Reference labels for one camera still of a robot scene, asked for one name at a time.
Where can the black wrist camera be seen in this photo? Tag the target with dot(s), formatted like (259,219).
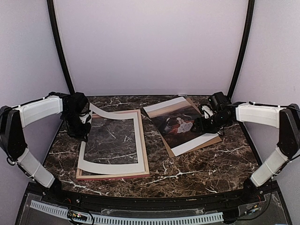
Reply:
(76,102)
(218,101)

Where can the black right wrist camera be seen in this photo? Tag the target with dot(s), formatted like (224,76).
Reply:
(218,101)

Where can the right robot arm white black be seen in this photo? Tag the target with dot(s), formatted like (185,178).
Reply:
(284,118)

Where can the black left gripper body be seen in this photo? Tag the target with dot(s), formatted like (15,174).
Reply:
(76,129)

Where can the white slotted cable duct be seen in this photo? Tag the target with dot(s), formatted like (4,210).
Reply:
(97,219)

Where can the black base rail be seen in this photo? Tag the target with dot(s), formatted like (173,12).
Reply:
(267,207)

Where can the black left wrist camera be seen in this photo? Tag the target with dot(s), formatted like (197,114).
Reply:
(76,102)

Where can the brown cardboard backing board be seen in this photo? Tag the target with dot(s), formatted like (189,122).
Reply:
(211,140)

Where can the black corner post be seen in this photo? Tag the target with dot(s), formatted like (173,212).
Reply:
(243,47)
(59,47)

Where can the white mat board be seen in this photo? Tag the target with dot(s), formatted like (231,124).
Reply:
(138,140)

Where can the black left corner post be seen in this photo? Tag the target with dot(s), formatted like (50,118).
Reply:
(59,47)

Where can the light wooden picture frame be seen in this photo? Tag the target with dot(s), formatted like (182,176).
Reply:
(144,150)

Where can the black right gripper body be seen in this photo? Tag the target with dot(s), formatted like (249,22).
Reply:
(212,126)

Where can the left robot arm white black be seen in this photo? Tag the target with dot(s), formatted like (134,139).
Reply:
(12,122)

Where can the black right corner post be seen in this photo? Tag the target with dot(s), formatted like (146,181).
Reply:
(243,47)

